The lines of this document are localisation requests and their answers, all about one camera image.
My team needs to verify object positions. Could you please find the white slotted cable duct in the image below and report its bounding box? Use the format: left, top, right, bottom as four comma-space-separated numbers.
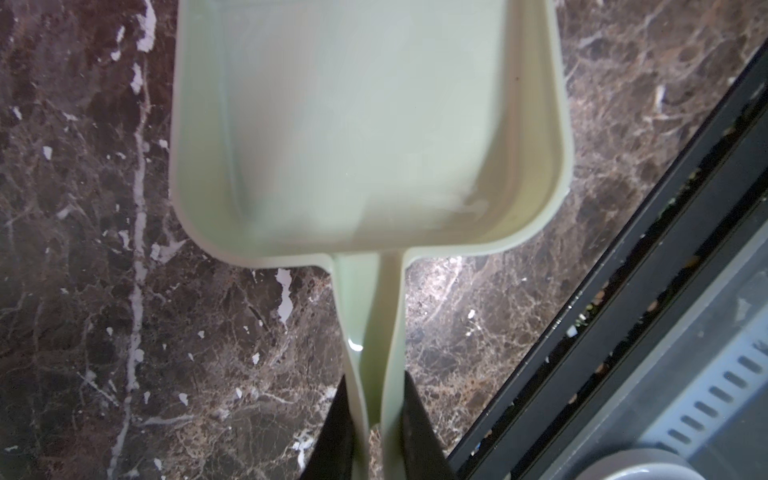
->
639, 317, 767, 459

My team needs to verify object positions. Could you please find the light green plastic dustpan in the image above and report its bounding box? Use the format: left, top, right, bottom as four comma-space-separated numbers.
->
169, 1, 574, 479

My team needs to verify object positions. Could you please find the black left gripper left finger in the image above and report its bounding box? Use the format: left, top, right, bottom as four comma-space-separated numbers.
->
299, 378, 354, 480

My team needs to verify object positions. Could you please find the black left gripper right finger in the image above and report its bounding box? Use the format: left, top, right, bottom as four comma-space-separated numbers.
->
401, 372, 457, 480

